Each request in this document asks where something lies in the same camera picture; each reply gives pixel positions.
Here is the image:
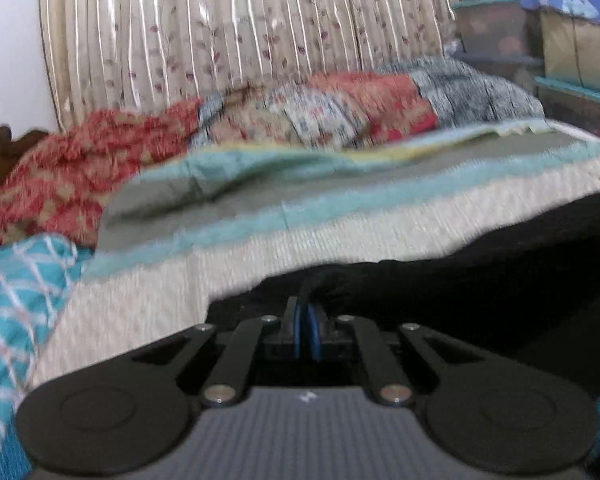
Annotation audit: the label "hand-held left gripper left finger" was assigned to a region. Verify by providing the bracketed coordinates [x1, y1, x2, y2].
[131, 297, 301, 406]

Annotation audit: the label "patterned teal grey bedsheet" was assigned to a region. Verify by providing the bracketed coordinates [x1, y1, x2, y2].
[30, 119, 600, 461]

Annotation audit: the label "carved wooden headboard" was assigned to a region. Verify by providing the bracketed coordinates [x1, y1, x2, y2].
[0, 122, 52, 211]

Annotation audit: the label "teal lattice print cloth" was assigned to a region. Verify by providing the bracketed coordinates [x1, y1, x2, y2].
[0, 234, 90, 480]

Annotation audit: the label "brown cardboard box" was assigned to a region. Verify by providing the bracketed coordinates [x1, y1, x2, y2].
[539, 9, 600, 97]

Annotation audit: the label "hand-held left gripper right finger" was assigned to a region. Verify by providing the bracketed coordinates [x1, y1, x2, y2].
[307, 304, 483, 406]

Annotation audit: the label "black pants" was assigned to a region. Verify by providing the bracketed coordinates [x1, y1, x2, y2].
[205, 192, 600, 397]

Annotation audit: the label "red floral patchwork quilt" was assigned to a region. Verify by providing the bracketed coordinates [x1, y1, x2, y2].
[0, 57, 547, 257]

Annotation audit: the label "dark storage box teal lid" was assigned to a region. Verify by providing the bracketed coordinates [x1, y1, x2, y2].
[533, 76, 600, 142]

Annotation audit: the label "beige leaf print curtain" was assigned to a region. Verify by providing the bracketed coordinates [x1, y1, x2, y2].
[39, 0, 462, 132]

